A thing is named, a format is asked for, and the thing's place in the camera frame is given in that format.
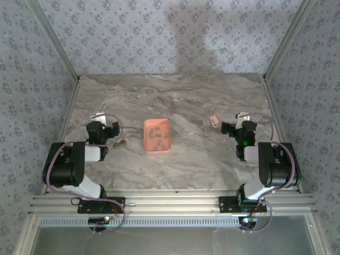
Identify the slotted grey cable duct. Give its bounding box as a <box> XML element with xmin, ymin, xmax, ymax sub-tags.
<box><xmin>39</xmin><ymin>215</ymin><xmax>241</xmax><ymax>228</ymax></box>

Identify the pink plastic tray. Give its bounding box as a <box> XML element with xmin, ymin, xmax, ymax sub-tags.
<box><xmin>143</xmin><ymin>118</ymin><xmax>172</xmax><ymax>155</ymax></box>

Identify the aluminium table side rail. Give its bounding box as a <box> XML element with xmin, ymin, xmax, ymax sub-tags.
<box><xmin>262</xmin><ymin>79</ymin><xmax>304</xmax><ymax>193</ymax></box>
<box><xmin>42</xmin><ymin>78</ymin><xmax>82</xmax><ymax>193</ymax></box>

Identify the aluminium lower frame bar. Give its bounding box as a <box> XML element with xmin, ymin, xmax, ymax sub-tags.
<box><xmin>14</xmin><ymin>214</ymin><xmax>40</xmax><ymax>255</ymax></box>
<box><xmin>305</xmin><ymin>214</ymin><xmax>332</xmax><ymax>255</ymax></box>

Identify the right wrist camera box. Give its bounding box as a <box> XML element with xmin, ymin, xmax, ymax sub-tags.
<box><xmin>235</xmin><ymin>112</ymin><xmax>252</xmax><ymax>128</ymax></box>

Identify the purple camera cable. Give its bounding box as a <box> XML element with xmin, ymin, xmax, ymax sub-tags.
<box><xmin>240</xmin><ymin>113</ymin><xmax>300</xmax><ymax>234</ymax></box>
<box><xmin>44</xmin><ymin>113</ymin><xmax>127</xmax><ymax>234</ymax></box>

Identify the aluminium corner post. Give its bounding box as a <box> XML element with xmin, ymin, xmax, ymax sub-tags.
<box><xmin>262</xmin><ymin>0</ymin><xmax>317</xmax><ymax>82</ymax></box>
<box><xmin>25</xmin><ymin>0</ymin><xmax>81</xmax><ymax>82</ymax></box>

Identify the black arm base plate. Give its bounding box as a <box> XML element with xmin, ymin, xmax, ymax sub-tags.
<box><xmin>218</xmin><ymin>195</ymin><xmax>267</xmax><ymax>213</ymax></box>
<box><xmin>78</xmin><ymin>197</ymin><xmax>125</xmax><ymax>213</ymax></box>

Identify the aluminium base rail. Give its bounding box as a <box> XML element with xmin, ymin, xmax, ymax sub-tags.
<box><xmin>29</xmin><ymin>189</ymin><xmax>318</xmax><ymax>215</ymax></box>

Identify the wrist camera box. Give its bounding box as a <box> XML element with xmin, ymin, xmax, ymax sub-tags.
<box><xmin>91</xmin><ymin>113</ymin><xmax>107</xmax><ymax>124</ymax></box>
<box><xmin>235</xmin><ymin>112</ymin><xmax>252</xmax><ymax>128</ymax></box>

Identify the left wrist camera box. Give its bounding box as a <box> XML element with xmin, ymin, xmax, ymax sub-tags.
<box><xmin>91</xmin><ymin>113</ymin><xmax>107</xmax><ymax>124</ymax></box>

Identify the grey metal panel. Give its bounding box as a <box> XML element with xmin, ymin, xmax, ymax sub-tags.
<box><xmin>34</xmin><ymin>227</ymin><xmax>317</xmax><ymax>255</ymax></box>

